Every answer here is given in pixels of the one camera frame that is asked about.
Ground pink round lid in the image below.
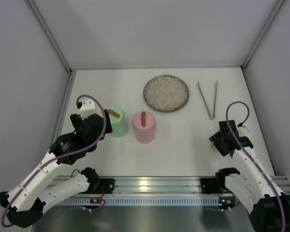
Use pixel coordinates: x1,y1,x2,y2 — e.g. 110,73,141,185
132,111,156,132

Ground aluminium frame rail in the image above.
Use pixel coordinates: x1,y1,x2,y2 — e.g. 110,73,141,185
26,0,74,97

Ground speckled ceramic plate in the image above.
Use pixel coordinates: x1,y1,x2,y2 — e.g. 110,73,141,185
143,74,189,113

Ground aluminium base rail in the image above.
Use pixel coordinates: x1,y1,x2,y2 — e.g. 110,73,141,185
100,176,216,194

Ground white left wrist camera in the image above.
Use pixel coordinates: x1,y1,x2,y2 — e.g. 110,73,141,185
76,98,97,119

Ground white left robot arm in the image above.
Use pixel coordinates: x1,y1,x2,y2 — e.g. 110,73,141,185
0,110,113,228

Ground green round lid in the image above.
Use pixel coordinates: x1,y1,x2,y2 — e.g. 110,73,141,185
107,106,125,126

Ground metal tongs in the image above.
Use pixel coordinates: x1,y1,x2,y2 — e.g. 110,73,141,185
197,80,218,120

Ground pink cylindrical container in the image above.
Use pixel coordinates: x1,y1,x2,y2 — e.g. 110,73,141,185
133,124,155,144

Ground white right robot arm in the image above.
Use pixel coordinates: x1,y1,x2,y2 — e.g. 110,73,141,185
209,120,290,232

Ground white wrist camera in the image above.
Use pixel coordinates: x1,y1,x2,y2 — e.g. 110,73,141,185
237,123,250,136
76,98,97,119

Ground white slotted cable duct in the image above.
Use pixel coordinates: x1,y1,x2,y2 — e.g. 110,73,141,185
59,195,234,206

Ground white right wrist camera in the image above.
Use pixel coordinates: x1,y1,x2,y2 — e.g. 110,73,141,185
237,123,250,136

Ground green cylindrical container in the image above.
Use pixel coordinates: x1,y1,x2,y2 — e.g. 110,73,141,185
110,116,128,138

